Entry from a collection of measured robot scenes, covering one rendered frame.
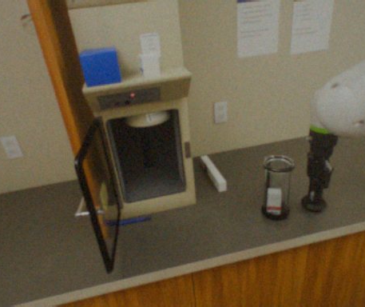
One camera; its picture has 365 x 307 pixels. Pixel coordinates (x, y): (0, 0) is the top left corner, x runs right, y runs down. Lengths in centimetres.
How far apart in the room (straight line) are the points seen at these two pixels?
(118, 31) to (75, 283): 80
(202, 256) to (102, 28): 79
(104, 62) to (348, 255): 115
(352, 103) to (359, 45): 133
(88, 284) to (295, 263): 75
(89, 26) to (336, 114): 72
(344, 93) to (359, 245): 91
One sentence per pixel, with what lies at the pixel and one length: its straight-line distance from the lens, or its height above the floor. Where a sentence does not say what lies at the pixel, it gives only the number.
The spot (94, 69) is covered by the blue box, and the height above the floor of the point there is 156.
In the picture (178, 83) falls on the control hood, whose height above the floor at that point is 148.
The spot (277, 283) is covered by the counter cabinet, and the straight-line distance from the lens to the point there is 132.
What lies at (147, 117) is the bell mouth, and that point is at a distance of 107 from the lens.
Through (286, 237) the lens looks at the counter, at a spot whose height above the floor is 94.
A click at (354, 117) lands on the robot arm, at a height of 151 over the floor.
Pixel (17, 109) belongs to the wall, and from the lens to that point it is 154.
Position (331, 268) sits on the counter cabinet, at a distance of 140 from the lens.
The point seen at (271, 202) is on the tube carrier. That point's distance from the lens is 114.
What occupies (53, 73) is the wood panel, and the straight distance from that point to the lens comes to 92.
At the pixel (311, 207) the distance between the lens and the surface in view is 123.
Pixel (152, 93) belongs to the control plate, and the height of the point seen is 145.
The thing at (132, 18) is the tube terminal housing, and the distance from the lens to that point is 98.
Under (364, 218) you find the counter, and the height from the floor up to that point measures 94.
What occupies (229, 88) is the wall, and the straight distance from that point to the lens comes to 156.
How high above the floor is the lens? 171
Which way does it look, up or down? 28 degrees down
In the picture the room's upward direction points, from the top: 6 degrees counter-clockwise
